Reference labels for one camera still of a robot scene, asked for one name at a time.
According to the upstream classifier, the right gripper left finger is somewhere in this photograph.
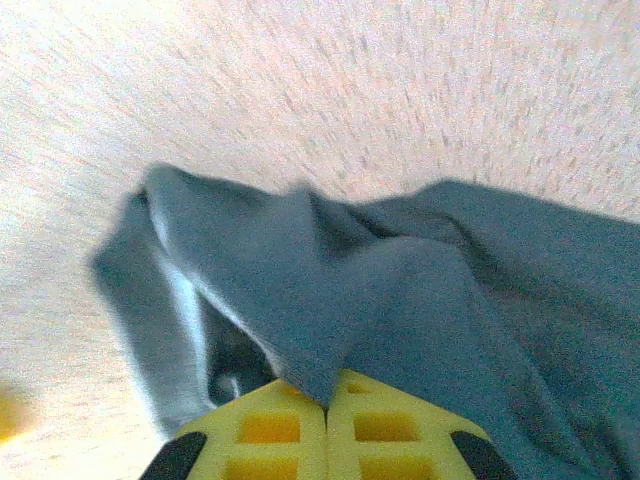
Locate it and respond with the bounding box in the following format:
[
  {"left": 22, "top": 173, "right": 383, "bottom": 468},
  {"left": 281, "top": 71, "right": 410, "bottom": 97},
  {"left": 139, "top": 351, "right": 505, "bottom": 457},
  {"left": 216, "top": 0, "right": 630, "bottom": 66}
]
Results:
[{"left": 142, "top": 377, "right": 329, "bottom": 480}]

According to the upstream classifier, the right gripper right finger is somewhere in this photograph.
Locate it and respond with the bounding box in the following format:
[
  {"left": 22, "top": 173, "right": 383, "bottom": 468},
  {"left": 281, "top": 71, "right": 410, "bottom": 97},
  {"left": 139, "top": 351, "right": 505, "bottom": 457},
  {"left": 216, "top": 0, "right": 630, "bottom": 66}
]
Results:
[{"left": 325, "top": 368, "right": 516, "bottom": 480}]

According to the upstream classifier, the grey t-shirt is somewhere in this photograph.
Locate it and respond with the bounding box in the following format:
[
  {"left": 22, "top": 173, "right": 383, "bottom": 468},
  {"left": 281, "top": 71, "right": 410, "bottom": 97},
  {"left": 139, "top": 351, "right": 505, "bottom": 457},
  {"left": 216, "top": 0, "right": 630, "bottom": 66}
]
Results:
[{"left": 88, "top": 162, "right": 640, "bottom": 480}]

